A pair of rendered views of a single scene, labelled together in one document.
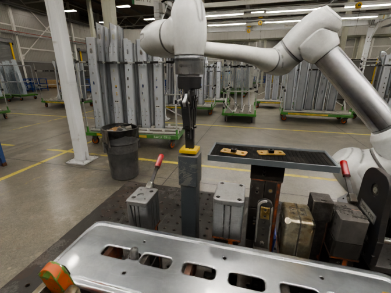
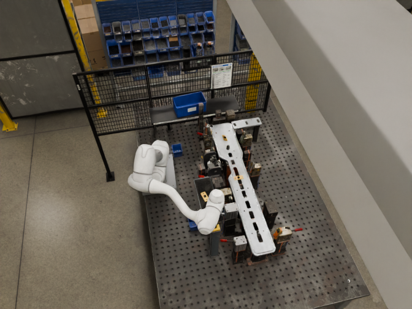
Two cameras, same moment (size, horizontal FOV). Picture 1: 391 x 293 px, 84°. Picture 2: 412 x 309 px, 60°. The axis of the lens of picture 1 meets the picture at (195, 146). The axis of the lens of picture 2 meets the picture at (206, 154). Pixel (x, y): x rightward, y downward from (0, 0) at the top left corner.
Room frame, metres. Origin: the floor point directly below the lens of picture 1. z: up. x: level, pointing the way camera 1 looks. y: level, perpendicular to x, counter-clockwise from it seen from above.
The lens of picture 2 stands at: (1.36, 1.07, 3.50)
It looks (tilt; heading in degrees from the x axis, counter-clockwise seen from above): 51 degrees down; 242
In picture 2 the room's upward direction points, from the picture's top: 1 degrees clockwise
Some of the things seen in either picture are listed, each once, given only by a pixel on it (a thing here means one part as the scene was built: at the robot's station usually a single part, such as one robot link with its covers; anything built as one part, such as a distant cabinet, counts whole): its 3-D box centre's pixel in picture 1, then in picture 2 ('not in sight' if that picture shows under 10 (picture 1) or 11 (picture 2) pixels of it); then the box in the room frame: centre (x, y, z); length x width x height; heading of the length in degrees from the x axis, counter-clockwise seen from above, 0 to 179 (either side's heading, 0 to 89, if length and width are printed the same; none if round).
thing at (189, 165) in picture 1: (190, 206); (214, 241); (0.71, 0.02, 0.92); 0.08 x 0.08 x 0.44; 75
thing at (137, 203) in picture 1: (147, 241); (238, 250); (0.58, 0.16, 0.88); 0.11 x 0.10 x 0.36; 165
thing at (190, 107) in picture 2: not in sight; (189, 104); (0.28, -1.30, 1.10); 0.30 x 0.17 x 0.13; 170
